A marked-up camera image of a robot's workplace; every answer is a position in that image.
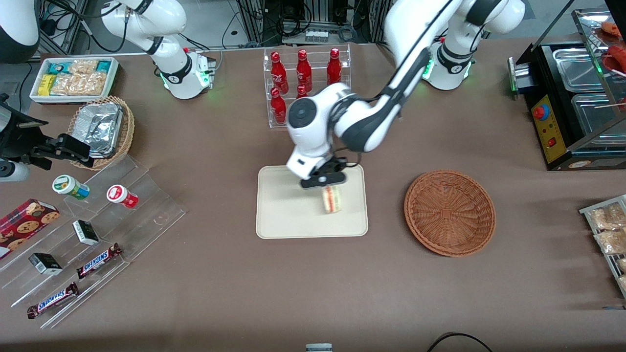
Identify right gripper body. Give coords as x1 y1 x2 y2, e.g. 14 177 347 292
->
0 95 49 164

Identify triangle sandwich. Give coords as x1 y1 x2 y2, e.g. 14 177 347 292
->
320 184 343 215

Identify cream rectangular tray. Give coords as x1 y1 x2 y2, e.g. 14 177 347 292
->
256 163 369 240

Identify light oval wicker basket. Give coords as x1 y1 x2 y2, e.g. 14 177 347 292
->
67 95 135 171

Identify brown round wicker basket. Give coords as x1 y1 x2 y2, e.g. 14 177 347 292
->
404 169 496 258

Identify tray of packaged snacks right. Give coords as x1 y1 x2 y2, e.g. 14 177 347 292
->
580 195 626 299

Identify stacked aluminium foil trays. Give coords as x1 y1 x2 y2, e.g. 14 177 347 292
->
73 102 124 158

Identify green lidded snack cup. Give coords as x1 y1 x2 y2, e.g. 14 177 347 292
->
52 175 90 200

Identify clear acrylic bottle rack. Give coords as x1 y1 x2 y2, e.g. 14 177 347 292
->
263 43 352 129

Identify red lidded snack cup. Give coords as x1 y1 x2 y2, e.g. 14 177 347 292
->
107 184 139 209

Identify large clear cracker packet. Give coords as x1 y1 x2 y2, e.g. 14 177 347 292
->
50 72 107 96

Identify red plaid cookie box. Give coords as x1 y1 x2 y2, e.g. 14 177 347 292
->
0 198 61 260

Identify small black box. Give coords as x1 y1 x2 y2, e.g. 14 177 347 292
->
28 252 63 276
72 220 100 246

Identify small clear cracker packet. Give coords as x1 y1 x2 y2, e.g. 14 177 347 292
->
68 59 98 75

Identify white snack bin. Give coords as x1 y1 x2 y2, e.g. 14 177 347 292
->
29 56 120 104

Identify clear acrylic stepped display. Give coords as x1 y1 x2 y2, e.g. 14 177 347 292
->
0 155 187 329

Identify snickers chocolate bar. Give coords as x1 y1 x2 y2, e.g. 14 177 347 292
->
76 243 123 279
27 282 79 319

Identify black food warmer machine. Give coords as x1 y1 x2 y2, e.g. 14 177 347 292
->
508 7 626 172

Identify steel warmer pan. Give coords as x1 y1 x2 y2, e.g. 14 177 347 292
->
571 93 626 136
553 47 608 92

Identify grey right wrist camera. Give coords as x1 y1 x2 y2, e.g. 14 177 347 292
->
0 161 31 183

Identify black looped cable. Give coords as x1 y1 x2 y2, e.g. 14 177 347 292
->
427 332 494 352

